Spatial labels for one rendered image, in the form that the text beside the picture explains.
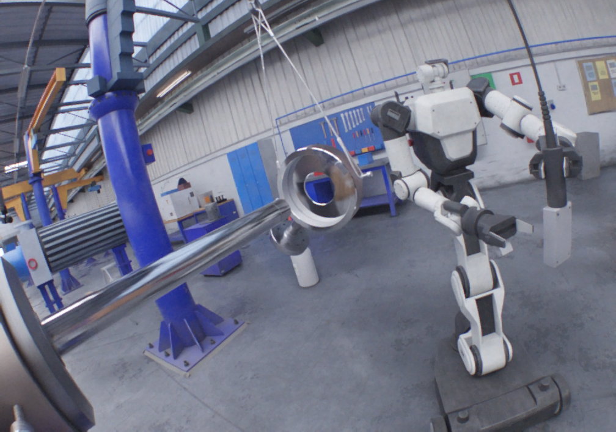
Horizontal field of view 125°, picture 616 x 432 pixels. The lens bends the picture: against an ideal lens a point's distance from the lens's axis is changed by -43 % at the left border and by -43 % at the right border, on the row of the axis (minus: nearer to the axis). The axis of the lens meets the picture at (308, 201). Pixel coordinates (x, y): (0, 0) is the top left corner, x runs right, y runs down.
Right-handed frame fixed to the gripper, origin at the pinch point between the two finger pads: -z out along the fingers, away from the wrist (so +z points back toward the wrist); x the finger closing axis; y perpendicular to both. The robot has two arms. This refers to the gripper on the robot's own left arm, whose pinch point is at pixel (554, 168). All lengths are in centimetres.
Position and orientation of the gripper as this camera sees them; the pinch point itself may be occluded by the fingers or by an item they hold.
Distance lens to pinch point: 62.4
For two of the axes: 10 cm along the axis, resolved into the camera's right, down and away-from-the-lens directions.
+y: -2.7, -9.5, -1.5
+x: -5.6, 0.3, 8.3
